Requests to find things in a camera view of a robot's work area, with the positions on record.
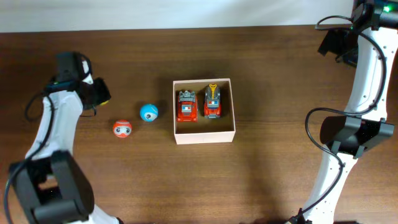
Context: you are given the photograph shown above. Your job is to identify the red face ball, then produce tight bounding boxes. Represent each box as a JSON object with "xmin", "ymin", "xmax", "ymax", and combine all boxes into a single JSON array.
[{"xmin": 113, "ymin": 119, "xmax": 132, "ymax": 138}]

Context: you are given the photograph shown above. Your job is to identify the blue face ball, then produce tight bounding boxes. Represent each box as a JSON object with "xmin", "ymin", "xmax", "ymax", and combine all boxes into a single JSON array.
[{"xmin": 140, "ymin": 104, "xmax": 159, "ymax": 122}]

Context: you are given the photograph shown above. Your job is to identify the red toy truck blue tracks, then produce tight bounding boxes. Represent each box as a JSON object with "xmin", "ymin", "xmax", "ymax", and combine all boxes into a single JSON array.
[{"xmin": 177, "ymin": 90, "xmax": 198, "ymax": 122}]

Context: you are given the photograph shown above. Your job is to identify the white cardboard box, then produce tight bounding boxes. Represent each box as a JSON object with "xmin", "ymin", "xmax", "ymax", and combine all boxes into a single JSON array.
[{"xmin": 172, "ymin": 78, "xmax": 236, "ymax": 144}]

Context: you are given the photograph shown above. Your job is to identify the red toy truck yellow ladder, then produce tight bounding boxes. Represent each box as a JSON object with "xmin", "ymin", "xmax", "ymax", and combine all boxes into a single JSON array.
[{"xmin": 204, "ymin": 84, "xmax": 221, "ymax": 119}]

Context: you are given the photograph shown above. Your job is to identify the yellow face ball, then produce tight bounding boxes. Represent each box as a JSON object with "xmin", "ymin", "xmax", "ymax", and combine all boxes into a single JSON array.
[{"xmin": 99, "ymin": 100, "xmax": 109, "ymax": 106}]

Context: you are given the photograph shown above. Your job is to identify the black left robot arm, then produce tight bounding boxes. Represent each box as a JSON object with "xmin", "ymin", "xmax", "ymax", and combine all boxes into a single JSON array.
[{"xmin": 3, "ymin": 52, "xmax": 122, "ymax": 224}]

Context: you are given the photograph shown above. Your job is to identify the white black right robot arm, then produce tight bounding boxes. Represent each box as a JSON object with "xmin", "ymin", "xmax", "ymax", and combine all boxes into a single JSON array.
[{"xmin": 288, "ymin": 0, "xmax": 397, "ymax": 223}]

